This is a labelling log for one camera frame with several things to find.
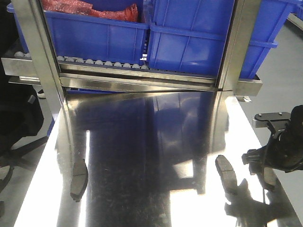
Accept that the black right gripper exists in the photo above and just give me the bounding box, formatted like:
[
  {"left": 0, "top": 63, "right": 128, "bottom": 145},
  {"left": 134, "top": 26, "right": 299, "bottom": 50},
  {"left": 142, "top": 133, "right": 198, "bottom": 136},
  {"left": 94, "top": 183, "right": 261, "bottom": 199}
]
[{"left": 242, "top": 130, "right": 303, "bottom": 174}]

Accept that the grey brake pad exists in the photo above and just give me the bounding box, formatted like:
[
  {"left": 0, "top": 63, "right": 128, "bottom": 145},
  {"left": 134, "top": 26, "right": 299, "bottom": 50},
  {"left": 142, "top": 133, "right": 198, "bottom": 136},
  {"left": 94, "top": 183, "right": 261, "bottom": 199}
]
[
  {"left": 215, "top": 155, "right": 238, "bottom": 195},
  {"left": 70, "top": 159, "right": 89, "bottom": 202},
  {"left": 260, "top": 167, "right": 276, "bottom": 191}
]

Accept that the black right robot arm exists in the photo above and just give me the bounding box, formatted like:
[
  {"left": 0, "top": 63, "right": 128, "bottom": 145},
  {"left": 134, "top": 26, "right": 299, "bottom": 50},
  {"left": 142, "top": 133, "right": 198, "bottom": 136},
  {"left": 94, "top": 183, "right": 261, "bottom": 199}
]
[{"left": 242, "top": 105, "right": 303, "bottom": 174}]

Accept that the right blue plastic crate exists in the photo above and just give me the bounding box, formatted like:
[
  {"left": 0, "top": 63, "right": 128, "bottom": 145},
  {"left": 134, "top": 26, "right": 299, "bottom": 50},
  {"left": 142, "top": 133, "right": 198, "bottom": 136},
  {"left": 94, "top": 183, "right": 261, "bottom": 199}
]
[{"left": 147, "top": 0, "right": 302, "bottom": 79}]

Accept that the blue plastic crate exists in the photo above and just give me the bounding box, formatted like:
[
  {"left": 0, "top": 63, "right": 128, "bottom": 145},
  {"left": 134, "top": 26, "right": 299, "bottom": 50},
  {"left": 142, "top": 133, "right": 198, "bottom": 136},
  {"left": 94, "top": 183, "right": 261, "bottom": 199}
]
[
  {"left": 147, "top": 0, "right": 302, "bottom": 79},
  {"left": 7, "top": 0, "right": 149, "bottom": 65}
]

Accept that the left blue plastic crate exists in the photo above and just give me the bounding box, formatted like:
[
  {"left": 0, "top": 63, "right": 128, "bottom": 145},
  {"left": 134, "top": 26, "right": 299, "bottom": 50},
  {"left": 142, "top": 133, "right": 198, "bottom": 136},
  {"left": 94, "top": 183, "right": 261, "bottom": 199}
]
[{"left": 7, "top": 0, "right": 149, "bottom": 65}]

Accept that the black office chair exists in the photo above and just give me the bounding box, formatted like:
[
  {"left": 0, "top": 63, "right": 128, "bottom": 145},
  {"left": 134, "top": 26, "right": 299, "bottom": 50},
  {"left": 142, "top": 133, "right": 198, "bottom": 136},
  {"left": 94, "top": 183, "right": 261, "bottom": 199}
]
[{"left": 0, "top": 0, "right": 49, "bottom": 218}]

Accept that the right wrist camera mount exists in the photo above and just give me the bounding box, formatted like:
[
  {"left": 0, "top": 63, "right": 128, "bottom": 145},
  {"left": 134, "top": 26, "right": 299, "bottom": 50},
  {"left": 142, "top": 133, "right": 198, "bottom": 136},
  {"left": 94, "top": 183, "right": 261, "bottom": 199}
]
[{"left": 252, "top": 112, "right": 291, "bottom": 139}]

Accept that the stainless steel roller rack frame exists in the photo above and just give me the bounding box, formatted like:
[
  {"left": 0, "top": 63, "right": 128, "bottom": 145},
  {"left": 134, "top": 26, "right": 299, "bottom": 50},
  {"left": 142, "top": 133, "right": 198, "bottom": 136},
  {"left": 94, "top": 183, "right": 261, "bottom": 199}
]
[{"left": 2, "top": 0, "right": 262, "bottom": 117}]

